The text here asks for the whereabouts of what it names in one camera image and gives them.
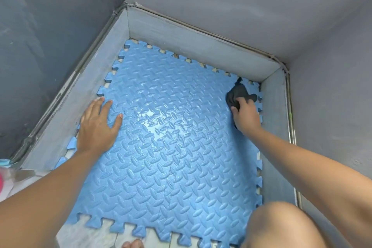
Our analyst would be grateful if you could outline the blue foam puzzle mat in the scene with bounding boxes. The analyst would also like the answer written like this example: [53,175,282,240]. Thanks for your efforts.
[55,39,264,248]

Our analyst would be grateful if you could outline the person's left forearm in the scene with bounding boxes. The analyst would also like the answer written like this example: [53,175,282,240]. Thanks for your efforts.
[0,147,103,248]

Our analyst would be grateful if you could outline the person's right hand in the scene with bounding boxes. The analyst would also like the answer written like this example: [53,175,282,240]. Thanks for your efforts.
[231,97,262,137]

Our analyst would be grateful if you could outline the grey wall pipe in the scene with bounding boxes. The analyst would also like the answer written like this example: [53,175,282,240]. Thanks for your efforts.
[126,1,289,69]
[284,65,303,209]
[10,1,128,164]

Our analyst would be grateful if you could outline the person's left hand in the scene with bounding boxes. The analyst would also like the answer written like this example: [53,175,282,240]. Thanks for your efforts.
[77,97,124,153]

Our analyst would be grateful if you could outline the person's right knee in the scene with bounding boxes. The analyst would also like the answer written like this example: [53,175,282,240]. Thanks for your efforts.
[241,201,330,248]

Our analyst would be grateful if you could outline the person's left foot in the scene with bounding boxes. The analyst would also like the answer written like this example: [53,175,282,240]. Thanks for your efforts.
[121,238,146,248]

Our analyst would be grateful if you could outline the person's right forearm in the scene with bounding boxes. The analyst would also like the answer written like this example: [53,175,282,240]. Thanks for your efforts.
[244,127,372,241]

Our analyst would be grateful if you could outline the black cleaning cloth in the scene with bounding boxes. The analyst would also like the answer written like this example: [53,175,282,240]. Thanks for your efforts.
[226,77,258,131]

